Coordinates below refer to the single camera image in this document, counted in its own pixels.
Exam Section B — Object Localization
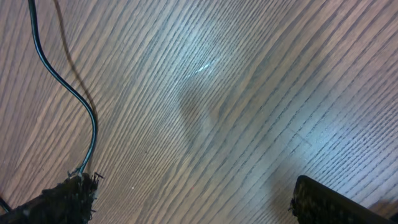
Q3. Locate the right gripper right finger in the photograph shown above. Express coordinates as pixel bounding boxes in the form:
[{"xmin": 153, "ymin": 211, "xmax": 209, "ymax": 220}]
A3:
[{"xmin": 289, "ymin": 175, "xmax": 395, "ymax": 224}]

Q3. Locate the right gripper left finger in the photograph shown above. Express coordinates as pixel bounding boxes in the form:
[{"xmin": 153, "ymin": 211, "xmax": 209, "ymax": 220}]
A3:
[{"xmin": 1, "ymin": 173, "xmax": 103, "ymax": 224}]

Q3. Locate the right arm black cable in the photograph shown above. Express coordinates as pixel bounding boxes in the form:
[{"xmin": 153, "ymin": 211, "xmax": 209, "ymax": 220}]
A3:
[{"xmin": 0, "ymin": 196, "xmax": 12, "ymax": 214}]

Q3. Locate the black USB cable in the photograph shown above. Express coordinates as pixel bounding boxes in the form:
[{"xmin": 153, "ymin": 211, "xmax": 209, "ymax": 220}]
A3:
[{"xmin": 27, "ymin": 0, "xmax": 99, "ymax": 177}]

